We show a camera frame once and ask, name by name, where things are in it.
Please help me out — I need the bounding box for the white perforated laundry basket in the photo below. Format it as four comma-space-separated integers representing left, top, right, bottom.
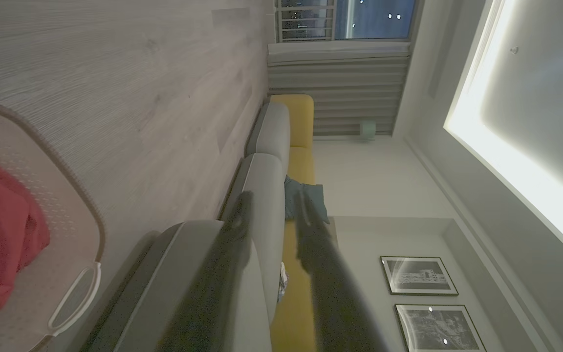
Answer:
0, 100, 106, 352

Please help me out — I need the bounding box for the window with white bars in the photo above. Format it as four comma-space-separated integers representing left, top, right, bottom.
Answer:
276, 0, 416, 42

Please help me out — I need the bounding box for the small white patterned cloth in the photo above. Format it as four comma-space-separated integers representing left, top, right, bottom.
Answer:
277, 262, 289, 303

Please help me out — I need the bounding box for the grey pleated curtain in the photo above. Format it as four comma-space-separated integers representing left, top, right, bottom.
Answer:
267, 42, 411, 137

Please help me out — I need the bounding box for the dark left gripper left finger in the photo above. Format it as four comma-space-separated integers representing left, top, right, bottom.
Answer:
157, 191, 256, 352

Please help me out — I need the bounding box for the teal cushion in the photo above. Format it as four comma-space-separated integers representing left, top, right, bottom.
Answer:
284, 175, 331, 225

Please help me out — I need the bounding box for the black framed picture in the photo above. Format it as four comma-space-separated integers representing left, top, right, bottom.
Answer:
380, 256, 459, 297
395, 304, 487, 352

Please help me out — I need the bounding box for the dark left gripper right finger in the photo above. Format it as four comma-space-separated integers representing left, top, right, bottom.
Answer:
294, 191, 390, 352

